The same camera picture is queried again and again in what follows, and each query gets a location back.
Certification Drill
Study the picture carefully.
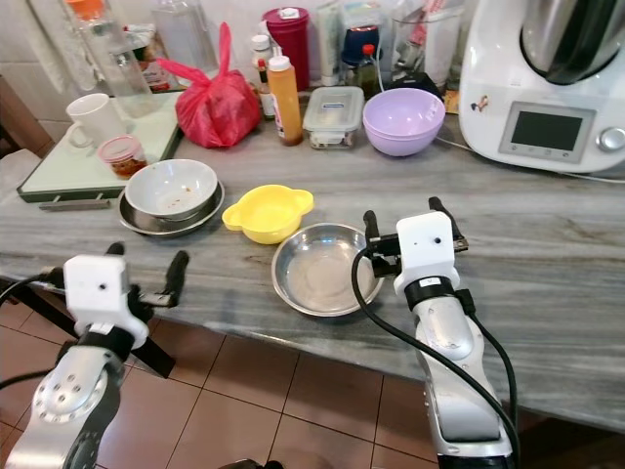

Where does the steel plate under white bowl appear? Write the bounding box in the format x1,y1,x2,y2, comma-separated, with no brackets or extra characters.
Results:
116,181,227,238

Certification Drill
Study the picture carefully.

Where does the empty steel bowl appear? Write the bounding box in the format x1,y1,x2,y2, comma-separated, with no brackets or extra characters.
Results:
271,223,386,319

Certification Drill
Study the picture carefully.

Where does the white ceramic bowl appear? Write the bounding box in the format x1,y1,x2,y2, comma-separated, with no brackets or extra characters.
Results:
123,158,221,222

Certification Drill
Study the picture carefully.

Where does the green-edged white tray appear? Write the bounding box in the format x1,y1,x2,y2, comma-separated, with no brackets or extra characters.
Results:
16,92,183,204

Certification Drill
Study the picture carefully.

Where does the small tub with pink lid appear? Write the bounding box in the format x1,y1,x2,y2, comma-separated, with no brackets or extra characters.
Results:
98,134,149,181

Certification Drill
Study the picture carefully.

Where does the purple plastic bowl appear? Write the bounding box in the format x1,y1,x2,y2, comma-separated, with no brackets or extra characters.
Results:
362,87,447,158

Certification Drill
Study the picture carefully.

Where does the yellow plastic bowl with ears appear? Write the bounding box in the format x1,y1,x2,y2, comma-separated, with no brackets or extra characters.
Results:
221,184,315,245

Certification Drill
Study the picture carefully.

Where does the glass food container with lid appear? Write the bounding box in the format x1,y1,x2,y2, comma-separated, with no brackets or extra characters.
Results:
302,86,367,151

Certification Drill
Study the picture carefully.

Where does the white cloth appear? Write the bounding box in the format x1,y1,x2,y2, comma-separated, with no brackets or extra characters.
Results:
0,149,40,201

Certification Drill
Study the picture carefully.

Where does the white kitchen cooking machine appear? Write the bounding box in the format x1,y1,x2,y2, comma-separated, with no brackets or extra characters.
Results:
458,0,625,177

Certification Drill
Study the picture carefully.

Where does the white ceramic mug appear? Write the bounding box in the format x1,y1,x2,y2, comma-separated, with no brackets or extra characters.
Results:
64,93,128,150

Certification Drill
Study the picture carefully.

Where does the orange sauce squeeze bottle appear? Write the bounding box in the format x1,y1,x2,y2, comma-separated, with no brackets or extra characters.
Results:
265,48,303,149

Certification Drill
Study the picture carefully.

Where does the dark bottle with red cap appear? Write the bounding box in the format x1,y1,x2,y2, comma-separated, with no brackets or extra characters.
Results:
355,43,383,100

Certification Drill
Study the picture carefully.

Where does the brown wooden chair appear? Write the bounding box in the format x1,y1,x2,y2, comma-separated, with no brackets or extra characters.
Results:
0,78,42,159

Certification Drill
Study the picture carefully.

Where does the red plastic bag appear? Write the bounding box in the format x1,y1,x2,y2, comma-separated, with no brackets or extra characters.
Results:
155,22,263,150

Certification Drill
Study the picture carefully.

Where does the clear plastic canister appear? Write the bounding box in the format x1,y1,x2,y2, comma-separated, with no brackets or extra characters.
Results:
390,0,467,91

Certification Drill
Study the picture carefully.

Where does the blue jar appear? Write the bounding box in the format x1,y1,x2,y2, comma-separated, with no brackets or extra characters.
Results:
339,23,383,69

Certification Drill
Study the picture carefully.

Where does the clear bottle with orange cap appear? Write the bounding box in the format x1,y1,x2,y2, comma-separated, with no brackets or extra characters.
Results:
65,0,154,118

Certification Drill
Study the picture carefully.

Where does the small white-capped bottle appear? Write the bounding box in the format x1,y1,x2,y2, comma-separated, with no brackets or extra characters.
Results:
248,34,273,95

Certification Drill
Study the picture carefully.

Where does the maroon tumbler with lid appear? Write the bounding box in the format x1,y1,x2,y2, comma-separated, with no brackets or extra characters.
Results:
261,7,312,81

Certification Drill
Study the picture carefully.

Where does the clear glass bottle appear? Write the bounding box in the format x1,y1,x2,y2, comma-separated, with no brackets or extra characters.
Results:
151,0,218,73

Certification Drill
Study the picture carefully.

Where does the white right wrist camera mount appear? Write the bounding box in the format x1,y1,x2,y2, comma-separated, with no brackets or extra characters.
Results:
394,210,459,296

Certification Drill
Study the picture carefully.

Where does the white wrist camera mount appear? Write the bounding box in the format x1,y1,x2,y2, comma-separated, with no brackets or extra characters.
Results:
394,210,459,296
62,254,150,350

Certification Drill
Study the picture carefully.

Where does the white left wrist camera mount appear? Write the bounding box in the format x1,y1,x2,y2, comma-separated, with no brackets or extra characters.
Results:
62,254,150,350

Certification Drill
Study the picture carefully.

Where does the grey flat knife handle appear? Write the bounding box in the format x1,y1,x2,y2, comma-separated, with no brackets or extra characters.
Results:
38,198,114,213

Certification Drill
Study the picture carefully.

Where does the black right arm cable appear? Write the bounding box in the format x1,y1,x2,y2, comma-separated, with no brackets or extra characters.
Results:
349,242,522,462

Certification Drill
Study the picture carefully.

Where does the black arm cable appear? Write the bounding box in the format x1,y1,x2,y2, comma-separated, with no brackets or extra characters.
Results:
349,242,522,462
0,273,71,394

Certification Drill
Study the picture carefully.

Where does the dark table frame bar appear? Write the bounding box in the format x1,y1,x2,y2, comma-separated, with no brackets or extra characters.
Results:
0,281,179,380

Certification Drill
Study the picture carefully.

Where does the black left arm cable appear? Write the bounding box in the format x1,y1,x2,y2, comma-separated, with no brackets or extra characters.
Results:
0,273,71,394

